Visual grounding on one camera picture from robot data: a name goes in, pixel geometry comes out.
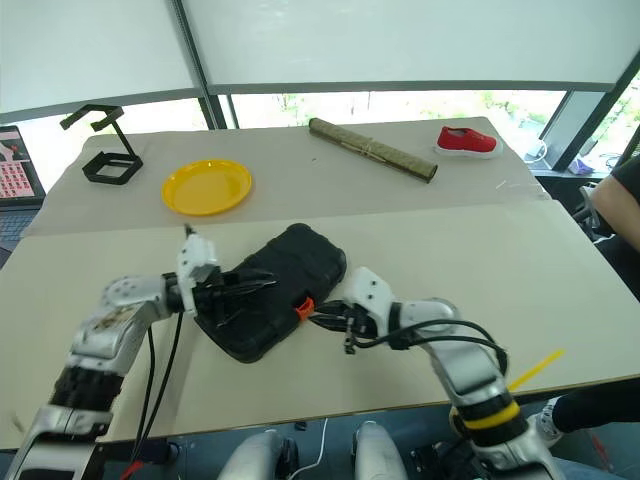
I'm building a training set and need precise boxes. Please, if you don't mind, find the white roller blind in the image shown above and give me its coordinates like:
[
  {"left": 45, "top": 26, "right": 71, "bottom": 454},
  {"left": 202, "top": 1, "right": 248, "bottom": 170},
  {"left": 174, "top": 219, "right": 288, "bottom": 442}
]
[
  {"left": 179, "top": 0, "right": 640, "bottom": 94},
  {"left": 0, "top": 0, "right": 201, "bottom": 114}
]

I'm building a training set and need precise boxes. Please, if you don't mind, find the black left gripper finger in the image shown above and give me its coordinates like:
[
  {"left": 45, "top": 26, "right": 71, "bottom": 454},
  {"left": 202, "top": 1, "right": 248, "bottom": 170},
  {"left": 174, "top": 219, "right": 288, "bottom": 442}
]
[
  {"left": 225, "top": 271, "right": 280, "bottom": 297},
  {"left": 215, "top": 306, "right": 252, "bottom": 330}
]

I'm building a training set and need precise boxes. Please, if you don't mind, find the black metal stand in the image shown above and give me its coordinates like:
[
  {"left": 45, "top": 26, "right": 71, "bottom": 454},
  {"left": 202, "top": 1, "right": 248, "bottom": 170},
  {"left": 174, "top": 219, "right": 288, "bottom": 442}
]
[{"left": 59, "top": 104, "right": 145, "bottom": 186}]

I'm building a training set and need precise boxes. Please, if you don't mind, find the thin white cable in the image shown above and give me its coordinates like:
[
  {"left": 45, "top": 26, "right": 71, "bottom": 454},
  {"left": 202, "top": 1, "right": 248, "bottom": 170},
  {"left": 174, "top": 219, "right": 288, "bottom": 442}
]
[{"left": 298, "top": 417, "right": 330, "bottom": 472}]

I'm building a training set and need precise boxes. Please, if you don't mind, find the person in black shirt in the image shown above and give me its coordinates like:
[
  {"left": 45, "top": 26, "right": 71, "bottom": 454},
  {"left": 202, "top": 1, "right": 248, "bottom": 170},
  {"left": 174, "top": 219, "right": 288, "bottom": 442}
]
[{"left": 537, "top": 153, "right": 640, "bottom": 450}]

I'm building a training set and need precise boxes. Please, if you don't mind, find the black office chair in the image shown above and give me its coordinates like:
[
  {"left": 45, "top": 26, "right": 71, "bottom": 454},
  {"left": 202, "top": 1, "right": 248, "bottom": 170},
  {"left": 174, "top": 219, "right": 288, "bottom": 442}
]
[{"left": 572, "top": 182, "right": 619, "bottom": 244}]

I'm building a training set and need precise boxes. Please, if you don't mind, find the grey window frame post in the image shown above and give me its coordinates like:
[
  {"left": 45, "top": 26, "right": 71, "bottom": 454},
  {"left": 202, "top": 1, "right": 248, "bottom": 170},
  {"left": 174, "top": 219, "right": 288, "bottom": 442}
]
[{"left": 166, "top": 0, "right": 240, "bottom": 132}]

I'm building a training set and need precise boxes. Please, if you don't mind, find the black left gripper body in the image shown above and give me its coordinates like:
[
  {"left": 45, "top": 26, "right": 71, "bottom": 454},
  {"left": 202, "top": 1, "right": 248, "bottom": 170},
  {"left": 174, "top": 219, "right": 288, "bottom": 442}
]
[{"left": 192, "top": 271, "right": 237, "bottom": 324}]

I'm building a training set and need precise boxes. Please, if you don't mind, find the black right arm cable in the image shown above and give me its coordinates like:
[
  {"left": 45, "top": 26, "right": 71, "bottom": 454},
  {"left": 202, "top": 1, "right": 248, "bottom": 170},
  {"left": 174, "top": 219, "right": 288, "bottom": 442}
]
[{"left": 353, "top": 318, "right": 509, "bottom": 372}]

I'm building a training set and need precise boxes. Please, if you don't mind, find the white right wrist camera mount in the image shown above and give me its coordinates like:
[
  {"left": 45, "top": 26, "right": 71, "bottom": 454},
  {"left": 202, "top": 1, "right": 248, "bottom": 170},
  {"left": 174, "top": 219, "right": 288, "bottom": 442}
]
[{"left": 341, "top": 266, "right": 397, "bottom": 337}]

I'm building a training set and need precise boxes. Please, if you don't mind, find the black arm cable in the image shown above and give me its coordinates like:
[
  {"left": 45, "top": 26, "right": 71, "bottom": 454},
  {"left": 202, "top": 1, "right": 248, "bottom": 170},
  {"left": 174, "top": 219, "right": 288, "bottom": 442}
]
[
  {"left": 119, "top": 312, "right": 184, "bottom": 480},
  {"left": 353, "top": 318, "right": 509, "bottom": 372}
]

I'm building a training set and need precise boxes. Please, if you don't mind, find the red slip-on shoe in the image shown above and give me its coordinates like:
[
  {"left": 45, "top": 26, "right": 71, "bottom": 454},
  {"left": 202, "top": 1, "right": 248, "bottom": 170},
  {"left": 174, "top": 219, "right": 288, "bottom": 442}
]
[{"left": 432, "top": 125, "right": 505, "bottom": 161}]

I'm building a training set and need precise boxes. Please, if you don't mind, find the open laptop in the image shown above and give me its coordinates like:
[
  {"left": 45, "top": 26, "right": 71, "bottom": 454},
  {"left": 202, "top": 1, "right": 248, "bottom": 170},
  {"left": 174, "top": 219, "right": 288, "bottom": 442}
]
[{"left": 0, "top": 124, "right": 47, "bottom": 266}]

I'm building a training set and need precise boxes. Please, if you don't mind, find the black plastic tool case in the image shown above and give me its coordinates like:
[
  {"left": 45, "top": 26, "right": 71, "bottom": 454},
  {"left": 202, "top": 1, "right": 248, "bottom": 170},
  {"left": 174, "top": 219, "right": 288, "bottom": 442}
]
[{"left": 193, "top": 222, "right": 348, "bottom": 364}]

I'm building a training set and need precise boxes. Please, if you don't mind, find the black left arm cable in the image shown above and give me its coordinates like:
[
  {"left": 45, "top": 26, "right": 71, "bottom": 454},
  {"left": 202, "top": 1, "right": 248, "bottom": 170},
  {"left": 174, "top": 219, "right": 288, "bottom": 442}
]
[{"left": 119, "top": 312, "right": 184, "bottom": 480}]

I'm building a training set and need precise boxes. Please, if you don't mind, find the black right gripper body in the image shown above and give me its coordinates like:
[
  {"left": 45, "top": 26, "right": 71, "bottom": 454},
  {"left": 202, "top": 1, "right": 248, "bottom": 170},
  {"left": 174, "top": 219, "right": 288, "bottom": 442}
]
[{"left": 336, "top": 302, "right": 384, "bottom": 356}]

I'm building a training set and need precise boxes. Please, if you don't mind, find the rolled bamboo mat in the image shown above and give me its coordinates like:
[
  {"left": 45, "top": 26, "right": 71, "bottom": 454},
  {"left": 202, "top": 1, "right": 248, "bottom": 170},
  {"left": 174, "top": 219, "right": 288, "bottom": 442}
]
[{"left": 307, "top": 117, "right": 440, "bottom": 185}]

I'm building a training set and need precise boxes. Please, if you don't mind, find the yellow plastic plate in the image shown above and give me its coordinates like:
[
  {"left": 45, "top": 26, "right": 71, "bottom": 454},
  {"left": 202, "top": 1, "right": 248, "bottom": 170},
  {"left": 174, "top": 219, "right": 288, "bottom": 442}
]
[{"left": 160, "top": 158, "right": 254, "bottom": 218}]

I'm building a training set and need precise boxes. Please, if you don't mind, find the silver rounded shell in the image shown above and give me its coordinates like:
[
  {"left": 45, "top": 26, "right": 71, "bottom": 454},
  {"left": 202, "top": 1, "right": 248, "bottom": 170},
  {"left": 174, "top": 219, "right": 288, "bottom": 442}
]
[
  {"left": 352, "top": 420, "right": 410, "bottom": 480},
  {"left": 218, "top": 428, "right": 299, "bottom": 480}
]

